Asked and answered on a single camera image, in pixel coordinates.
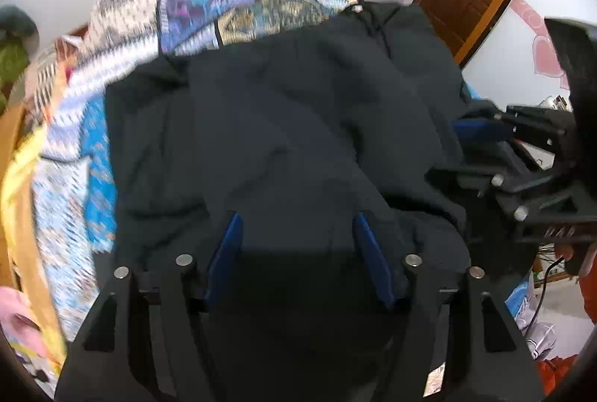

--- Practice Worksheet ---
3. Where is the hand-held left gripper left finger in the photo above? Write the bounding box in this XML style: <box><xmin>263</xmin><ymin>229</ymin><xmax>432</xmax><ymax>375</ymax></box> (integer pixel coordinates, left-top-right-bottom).
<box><xmin>55</xmin><ymin>212</ymin><xmax>246</xmax><ymax>402</ymax></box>

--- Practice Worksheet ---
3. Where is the pink plush toy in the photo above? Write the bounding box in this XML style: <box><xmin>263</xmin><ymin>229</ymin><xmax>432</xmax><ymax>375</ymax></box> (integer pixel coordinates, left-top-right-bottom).
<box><xmin>0</xmin><ymin>288</ymin><xmax>47</xmax><ymax>358</ymax></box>

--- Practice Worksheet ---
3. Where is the person's orange sleeved forearm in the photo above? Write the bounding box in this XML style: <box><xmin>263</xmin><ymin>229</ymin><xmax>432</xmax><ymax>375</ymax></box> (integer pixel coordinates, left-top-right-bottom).
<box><xmin>577</xmin><ymin>244</ymin><xmax>597</xmax><ymax>326</ymax></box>

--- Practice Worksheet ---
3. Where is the black zip hoodie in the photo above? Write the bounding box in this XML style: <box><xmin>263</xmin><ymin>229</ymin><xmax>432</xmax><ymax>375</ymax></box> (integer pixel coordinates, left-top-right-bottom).
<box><xmin>103</xmin><ymin>1</ymin><xmax>537</xmax><ymax>402</ymax></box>

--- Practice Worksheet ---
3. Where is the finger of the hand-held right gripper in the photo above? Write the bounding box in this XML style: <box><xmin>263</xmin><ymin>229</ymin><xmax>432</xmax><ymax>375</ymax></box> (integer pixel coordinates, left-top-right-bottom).
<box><xmin>426</xmin><ymin>167</ymin><xmax>529</xmax><ymax>222</ymax></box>
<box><xmin>454</xmin><ymin>105</ymin><xmax>568</xmax><ymax>147</ymax></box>

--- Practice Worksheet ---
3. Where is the yellow printed blanket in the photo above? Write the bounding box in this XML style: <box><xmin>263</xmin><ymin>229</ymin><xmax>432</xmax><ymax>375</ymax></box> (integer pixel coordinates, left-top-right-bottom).
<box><xmin>0</xmin><ymin>122</ymin><xmax>52</xmax><ymax>216</ymax></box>

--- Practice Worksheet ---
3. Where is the person's right hand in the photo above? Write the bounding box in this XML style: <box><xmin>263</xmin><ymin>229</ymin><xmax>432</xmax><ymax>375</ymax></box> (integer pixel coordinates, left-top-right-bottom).
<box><xmin>555</xmin><ymin>241</ymin><xmax>589</xmax><ymax>278</ymax></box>

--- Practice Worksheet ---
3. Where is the black cable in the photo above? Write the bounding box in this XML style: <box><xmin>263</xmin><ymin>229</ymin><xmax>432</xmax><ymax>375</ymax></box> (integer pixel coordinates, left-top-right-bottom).
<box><xmin>531</xmin><ymin>257</ymin><xmax>566</xmax><ymax>337</ymax></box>

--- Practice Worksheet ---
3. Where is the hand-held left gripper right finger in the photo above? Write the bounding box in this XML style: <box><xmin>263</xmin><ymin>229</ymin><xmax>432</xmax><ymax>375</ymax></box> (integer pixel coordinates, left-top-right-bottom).
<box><xmin>352</xmin><ymin>212</ymin><xmax>546</xmax><ymax>402</ymax></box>

